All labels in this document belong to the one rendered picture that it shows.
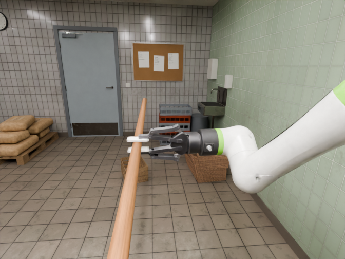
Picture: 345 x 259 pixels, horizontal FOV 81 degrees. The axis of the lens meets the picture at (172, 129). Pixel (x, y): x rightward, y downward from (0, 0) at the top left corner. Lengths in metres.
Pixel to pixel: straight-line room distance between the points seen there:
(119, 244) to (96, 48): 4.20
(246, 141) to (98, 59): 3.94
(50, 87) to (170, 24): 2.67
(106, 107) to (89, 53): 1.08
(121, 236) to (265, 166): 0.40
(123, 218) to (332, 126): 0.44
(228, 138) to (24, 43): 4.55
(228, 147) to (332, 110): 0.30
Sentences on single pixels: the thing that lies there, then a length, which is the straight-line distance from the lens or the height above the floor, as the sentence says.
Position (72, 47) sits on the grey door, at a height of 1.79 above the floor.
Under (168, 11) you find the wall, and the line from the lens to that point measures 4.42.
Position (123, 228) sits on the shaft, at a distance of 0.36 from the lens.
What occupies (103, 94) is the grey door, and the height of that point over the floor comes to 0.91.
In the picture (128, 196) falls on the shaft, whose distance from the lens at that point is 0.42.
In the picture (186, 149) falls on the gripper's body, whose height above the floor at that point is 1.21.
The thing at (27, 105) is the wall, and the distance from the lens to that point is 5.04.
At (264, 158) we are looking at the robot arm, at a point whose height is 1.25.
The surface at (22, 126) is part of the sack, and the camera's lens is 3.99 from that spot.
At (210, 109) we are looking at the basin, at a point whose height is 0.83.
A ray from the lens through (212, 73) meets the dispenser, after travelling 3.87.
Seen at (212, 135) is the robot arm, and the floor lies 1.27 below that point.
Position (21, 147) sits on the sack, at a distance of 3.89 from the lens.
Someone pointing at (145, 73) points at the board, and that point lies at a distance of 4.28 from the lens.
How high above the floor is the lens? 1.48
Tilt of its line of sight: 17 degrees down
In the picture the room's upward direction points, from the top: 1 degrees clockwise
